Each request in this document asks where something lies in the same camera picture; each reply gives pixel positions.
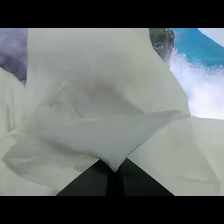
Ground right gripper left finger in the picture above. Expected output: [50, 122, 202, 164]
[56, 159, 117, 197]

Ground white T-shirt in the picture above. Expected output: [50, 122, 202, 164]
[0, 28, 224, 197]

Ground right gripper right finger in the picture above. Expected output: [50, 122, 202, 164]
[116, 157, 175, 197]

